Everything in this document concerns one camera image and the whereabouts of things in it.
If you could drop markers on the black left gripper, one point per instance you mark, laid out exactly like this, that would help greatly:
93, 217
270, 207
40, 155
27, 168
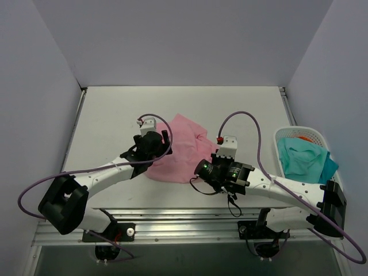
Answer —
161, 142

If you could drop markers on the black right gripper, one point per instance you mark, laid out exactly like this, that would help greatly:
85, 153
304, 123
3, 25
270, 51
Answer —
217, 160

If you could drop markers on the pink t shirt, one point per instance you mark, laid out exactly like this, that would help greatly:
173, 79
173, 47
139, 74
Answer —
190, 146

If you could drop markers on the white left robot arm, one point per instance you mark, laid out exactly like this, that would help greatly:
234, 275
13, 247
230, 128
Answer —
65, 203

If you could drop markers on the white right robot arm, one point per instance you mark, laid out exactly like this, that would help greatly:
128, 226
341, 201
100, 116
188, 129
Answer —
319, 207

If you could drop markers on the teal t shirt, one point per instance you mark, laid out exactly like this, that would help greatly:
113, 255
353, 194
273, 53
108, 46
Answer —
303, 161

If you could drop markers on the orange garment in basket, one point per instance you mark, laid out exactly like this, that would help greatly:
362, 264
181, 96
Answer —
305, 139

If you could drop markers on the white plastic laundry basket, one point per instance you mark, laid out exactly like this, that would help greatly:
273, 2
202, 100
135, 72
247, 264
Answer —
294, 131

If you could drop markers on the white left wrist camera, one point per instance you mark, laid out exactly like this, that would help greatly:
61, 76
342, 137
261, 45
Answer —
146, 125

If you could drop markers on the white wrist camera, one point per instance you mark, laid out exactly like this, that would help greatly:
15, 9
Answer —
146, 125
227, 147

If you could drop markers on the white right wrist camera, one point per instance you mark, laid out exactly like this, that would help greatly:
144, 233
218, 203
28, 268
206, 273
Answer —
227, 147

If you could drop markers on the aluminium front rail frame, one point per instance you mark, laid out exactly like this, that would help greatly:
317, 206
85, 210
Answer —
169, 226

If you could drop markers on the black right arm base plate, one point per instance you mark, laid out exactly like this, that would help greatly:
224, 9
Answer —
248, 229

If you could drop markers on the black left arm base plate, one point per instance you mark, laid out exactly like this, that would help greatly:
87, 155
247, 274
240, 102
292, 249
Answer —
121, 232

